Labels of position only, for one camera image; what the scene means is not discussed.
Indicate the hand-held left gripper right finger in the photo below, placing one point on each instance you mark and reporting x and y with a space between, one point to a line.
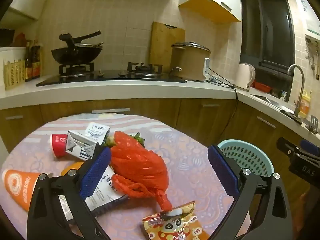
222 172

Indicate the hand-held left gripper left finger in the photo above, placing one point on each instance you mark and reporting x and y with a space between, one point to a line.
96 170

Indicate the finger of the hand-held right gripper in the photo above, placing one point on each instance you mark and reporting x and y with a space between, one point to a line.
287 148
310 146

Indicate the white blue milk carton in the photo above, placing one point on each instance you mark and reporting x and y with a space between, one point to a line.
82 142

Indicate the light blue plastic basket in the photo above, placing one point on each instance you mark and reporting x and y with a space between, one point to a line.
250 155

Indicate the red plastic bag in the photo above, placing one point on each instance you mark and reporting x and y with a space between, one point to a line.
137 165

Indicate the red paper cup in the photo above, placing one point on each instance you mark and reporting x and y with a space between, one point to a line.
58 145

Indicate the orange paper cup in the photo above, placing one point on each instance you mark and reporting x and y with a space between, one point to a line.
17 185

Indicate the yellow detergent bottle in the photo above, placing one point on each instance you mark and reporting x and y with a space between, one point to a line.
305 105

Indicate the metal sink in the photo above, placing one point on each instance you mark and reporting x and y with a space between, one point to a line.
268 100

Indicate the green vegetable scraps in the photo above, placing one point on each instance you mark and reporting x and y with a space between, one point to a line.
138 138

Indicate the metal faucet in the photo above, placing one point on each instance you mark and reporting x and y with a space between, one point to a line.
300 85

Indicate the red tray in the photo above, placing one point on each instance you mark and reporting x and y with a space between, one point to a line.
261 87

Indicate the gold snack packet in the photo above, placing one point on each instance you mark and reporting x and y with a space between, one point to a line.
175 227

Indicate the wooden base cabinets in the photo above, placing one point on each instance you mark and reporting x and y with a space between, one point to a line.
150 110

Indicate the white electric kettle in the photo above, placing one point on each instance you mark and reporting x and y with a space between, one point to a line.
246 77

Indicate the hanging kitchen utensils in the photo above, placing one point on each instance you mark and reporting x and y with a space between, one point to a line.
312 55

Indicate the black gas stove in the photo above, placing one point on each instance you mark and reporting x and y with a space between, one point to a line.
112 78

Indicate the white plug-in timer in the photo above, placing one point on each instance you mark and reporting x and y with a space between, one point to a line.
207 66

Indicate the rice cooker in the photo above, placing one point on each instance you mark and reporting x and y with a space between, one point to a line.
190 62

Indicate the black wok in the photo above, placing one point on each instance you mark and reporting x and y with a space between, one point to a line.
75 55

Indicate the dark window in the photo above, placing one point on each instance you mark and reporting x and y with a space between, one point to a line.
267 30

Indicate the dark sauce bottle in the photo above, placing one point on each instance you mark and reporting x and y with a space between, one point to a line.
36 62
28 65

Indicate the yellow woven basket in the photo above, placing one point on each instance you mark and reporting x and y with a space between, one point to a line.
13 76

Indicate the wooden cutting board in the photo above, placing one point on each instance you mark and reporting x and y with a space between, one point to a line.
162 42

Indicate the white bucket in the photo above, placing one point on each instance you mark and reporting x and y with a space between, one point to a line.
12 53

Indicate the white paper notice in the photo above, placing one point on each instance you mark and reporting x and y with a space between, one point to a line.
301 1

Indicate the white wall cabinet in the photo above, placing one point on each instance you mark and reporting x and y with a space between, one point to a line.
215 0

